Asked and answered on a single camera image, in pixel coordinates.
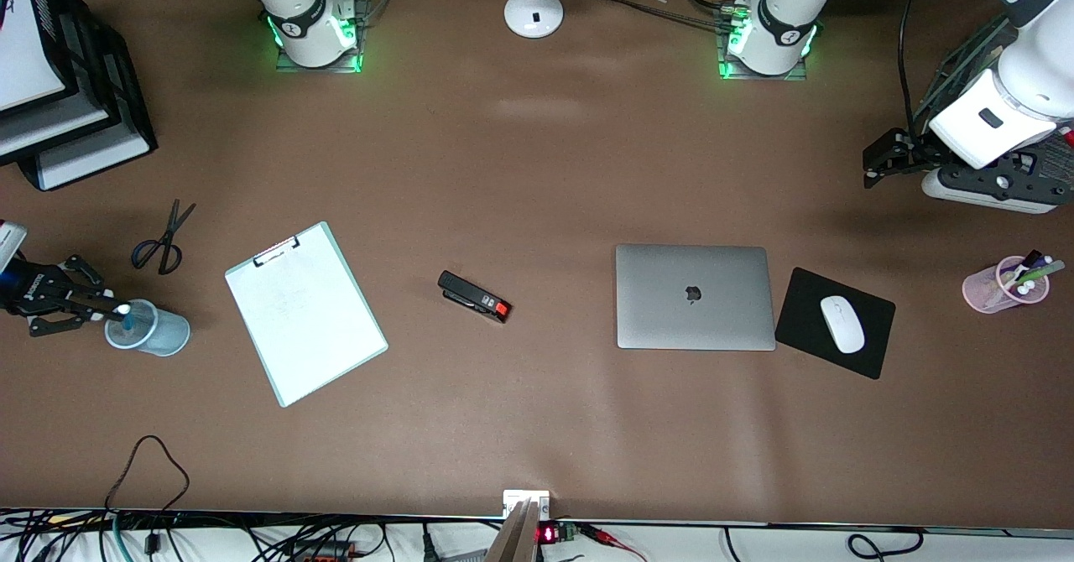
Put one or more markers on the orange power strip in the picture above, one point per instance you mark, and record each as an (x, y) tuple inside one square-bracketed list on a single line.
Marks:
[(323, 550)]

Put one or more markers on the black marker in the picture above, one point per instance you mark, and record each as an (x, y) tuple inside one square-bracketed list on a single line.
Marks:
[(1028, 262)]

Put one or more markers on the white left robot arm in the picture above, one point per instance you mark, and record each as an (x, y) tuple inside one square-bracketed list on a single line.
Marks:
[(780, 17)]

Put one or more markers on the white computer mouse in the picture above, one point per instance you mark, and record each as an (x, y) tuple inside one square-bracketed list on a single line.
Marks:
[(841, 323)]

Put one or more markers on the white mounting bracket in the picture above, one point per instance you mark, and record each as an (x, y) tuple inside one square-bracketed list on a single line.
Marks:
[(513, 495)]

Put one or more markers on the silver laptop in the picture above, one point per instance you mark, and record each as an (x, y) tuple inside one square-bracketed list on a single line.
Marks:
[(663, 310)]

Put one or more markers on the black scissors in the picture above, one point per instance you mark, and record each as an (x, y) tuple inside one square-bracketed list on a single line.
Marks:
[(170, 239)]

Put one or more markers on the light green pen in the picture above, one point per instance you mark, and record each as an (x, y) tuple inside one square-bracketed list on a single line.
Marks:
[(1040, 274)]

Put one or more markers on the red LED circuit module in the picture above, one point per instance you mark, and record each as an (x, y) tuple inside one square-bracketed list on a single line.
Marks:
[(558, 533)]

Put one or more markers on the blue marker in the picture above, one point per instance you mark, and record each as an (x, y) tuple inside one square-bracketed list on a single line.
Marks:
[(127, 320)]

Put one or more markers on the mint clipboard with white paper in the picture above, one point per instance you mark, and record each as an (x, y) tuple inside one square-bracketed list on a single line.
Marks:
[(319, 335)]

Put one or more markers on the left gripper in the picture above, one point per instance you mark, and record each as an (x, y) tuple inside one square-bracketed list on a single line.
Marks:
[(913, 148)]

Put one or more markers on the light blue mesh cup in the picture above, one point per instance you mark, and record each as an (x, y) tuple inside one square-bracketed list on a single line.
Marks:
[(164, 334)]

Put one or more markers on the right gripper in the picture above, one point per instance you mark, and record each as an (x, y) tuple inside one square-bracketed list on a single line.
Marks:
[(35, 288)]

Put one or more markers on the black mouse pad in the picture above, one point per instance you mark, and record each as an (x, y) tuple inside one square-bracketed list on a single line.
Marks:
[(805, 319)]

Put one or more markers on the grey metal pole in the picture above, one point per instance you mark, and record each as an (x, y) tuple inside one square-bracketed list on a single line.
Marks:
[(512, 537)]

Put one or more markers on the white paper stack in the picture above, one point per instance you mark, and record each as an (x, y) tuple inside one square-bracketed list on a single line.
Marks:
[(84, 163), (29, 59), (50, 130)]

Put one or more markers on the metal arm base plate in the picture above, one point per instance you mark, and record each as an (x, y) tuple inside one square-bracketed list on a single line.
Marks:
[(289, 66), (789, 77)]

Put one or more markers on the pink translucent pen cup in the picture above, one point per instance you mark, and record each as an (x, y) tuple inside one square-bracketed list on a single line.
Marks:
[(977, 289)]

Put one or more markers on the black stapler with red tip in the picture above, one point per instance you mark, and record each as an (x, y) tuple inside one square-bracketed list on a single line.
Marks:
[(470, 294)]

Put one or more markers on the purple marker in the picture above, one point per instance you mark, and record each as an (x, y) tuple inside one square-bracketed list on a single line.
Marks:
[(1045, 260)]

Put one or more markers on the black stacked paper tray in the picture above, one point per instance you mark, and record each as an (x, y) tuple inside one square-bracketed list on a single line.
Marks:
[(109, 67)]

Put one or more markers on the white marker with red cap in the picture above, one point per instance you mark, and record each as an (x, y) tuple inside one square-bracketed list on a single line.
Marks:
[(1067, 134)]

